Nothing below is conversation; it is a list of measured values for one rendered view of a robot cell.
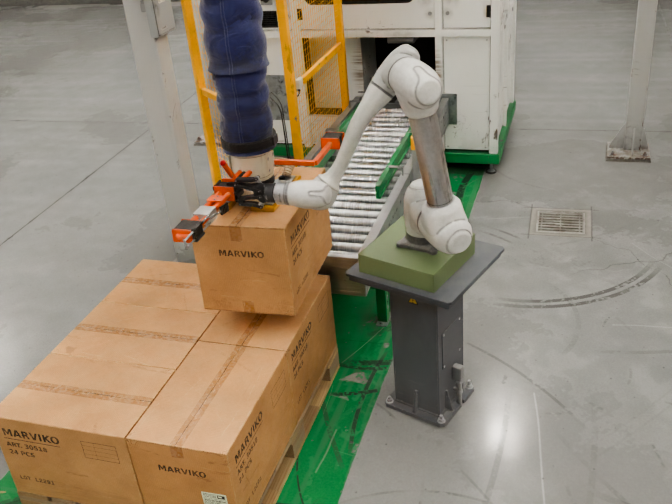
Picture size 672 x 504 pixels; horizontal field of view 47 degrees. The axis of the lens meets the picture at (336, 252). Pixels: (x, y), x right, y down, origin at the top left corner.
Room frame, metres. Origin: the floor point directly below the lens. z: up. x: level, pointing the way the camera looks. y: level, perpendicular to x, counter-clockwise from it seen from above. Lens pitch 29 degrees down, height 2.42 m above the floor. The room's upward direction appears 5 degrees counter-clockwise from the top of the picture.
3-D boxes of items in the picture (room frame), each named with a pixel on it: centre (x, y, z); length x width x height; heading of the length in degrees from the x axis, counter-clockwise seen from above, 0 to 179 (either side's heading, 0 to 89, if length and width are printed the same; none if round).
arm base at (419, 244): (2.85, -0.39, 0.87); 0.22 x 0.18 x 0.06; 145
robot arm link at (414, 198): (2.82, -0.37, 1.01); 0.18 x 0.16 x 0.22; 18
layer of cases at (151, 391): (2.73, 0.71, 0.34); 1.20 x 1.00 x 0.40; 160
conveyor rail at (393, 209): (4.25, -0.50, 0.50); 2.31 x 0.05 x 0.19; 160
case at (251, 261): (2.98, 0.29, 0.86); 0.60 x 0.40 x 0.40; 163
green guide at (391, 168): (4.61, -0.56, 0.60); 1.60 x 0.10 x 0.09; 160
